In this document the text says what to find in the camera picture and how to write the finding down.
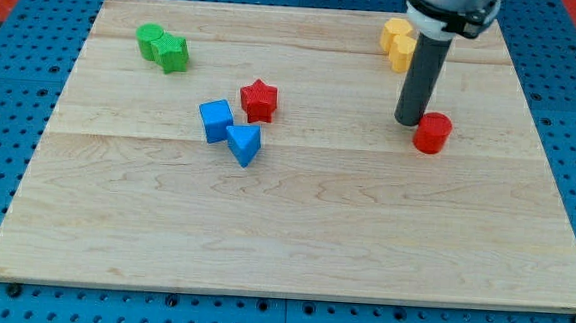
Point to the wooden board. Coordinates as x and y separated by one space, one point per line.
124 192

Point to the green star block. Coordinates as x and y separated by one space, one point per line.
170 53

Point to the yellow heart block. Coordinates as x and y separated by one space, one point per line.
401 52

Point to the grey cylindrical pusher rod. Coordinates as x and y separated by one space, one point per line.
419 83

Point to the red star block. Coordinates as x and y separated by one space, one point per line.
259 101

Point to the robot wrist flange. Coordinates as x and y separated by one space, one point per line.
444 19

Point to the yellow hexagon block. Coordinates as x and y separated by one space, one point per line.
392 28

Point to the red cylinder block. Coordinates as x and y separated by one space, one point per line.
432 133

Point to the blue cube block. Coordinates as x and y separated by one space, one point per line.
216 117

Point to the green cylinder block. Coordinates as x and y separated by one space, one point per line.
145 35

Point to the blue triangle block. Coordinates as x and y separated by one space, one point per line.
244 142

